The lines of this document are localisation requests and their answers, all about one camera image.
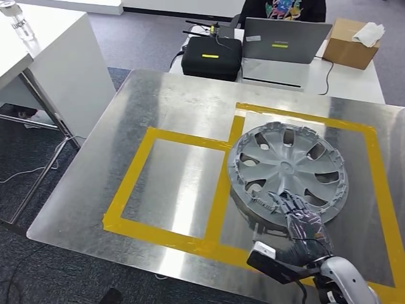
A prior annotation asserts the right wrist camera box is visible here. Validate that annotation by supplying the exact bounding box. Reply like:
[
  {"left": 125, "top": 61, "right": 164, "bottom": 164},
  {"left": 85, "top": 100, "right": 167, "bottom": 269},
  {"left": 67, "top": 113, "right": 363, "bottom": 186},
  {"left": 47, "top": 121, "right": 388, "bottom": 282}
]
[{"left": 246, "top": 241, "right": 320, "bottom": 286}]

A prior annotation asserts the steel workbench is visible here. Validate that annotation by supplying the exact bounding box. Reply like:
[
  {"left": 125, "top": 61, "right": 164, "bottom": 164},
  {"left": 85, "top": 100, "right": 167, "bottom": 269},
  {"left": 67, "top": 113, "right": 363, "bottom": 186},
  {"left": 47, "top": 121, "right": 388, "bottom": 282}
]
[{"left": 26, "top": 69, "right": 405, "bottom": 304}]

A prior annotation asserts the person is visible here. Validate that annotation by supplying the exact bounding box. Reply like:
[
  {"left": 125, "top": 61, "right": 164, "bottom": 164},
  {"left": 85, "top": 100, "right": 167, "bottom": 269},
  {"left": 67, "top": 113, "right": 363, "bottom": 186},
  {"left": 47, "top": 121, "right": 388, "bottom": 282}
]
[{"left": 238, "top": 0, "right": 327, "bottom": 24}]

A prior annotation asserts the white desk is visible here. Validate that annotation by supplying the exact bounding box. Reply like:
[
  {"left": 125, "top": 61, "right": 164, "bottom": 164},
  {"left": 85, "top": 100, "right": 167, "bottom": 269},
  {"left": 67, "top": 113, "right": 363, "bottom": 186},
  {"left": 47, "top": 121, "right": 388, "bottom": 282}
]
[{"left": 168, "top": 25, "right": 386, "bottom": 106}]

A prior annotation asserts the black flat device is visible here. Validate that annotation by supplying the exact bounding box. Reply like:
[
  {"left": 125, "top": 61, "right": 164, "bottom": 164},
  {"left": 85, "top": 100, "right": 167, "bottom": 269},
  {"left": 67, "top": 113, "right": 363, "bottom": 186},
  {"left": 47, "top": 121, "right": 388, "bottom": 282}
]
[{"left": 98, "top": 287, "right": 124, "bottom": 304}]

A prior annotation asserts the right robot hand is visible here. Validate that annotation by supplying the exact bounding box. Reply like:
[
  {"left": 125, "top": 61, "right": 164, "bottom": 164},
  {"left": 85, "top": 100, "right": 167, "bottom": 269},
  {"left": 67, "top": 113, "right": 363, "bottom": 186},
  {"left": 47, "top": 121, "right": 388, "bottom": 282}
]
[{"left": 269, "top": 189, "right": 334, "bottom": 268}]

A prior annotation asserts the grey wheel hubcap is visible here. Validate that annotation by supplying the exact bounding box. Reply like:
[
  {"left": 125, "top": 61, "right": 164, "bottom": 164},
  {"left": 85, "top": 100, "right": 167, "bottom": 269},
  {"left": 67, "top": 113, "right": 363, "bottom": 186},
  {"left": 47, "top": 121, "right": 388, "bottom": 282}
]
[{"left": 227, "top": 122, "right": 349, "bottom": 231}]

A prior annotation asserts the clear plastic bottle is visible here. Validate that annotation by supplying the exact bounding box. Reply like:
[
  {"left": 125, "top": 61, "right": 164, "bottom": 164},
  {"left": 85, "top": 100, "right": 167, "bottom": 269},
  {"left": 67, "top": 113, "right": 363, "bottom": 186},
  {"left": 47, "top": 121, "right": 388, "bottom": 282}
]
[{"left": 0, "top": 0, "right": 35, "bottom": 43}]

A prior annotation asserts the black case with yellow label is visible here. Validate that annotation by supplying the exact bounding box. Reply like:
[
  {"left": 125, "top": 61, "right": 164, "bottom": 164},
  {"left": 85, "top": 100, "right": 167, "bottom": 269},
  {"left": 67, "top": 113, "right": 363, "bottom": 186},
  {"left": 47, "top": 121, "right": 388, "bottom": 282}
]
[{"left": 180, "top": 36, "right": 243, "bottom": 82}]

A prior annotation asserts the yellow tape on workbench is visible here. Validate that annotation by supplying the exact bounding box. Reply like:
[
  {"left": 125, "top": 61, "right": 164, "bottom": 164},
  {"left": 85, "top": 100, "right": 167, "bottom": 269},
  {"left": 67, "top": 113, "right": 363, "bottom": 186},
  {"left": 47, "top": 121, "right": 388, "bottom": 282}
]
[{"left": 102, "top": 101, "right": 405, "bottom": 304}]

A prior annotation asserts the black router with antennas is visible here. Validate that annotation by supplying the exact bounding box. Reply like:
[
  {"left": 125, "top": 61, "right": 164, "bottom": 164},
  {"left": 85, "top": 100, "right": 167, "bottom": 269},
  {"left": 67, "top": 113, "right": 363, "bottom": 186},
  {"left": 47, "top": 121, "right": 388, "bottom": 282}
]
[{"left": 183, "top": 18, "right": 235, "bottom": 41}]

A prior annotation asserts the grey laptop with stickers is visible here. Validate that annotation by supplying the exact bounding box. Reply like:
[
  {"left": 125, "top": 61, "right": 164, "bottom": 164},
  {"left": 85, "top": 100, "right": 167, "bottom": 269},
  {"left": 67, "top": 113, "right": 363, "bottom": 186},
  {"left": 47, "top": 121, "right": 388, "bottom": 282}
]
[{"left": 241, "top": 17, "right": 333, "bottom": 92}]

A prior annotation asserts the white crumpled tissue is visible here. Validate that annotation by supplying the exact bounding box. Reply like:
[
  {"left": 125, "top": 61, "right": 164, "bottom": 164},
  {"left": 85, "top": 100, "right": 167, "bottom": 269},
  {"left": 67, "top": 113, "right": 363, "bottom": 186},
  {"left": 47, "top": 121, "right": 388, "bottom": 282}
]
[{"left": 351, "top": 22, "right": 386, "bottom": 48}]

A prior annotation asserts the steel frame table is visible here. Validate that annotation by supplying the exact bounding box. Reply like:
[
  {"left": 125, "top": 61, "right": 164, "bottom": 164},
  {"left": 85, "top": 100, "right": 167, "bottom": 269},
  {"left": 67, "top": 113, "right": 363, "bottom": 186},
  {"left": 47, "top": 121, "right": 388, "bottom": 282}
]
[{"left": 0, "top": 21, "right": 81, "bottom": 236}]

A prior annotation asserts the brown cardboard box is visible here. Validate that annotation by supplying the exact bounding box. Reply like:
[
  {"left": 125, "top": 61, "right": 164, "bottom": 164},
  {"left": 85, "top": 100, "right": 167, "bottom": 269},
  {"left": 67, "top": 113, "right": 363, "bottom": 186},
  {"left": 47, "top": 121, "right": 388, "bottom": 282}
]
[{"left": 322, "top": 18, "right": 381, "bottom": 72}]

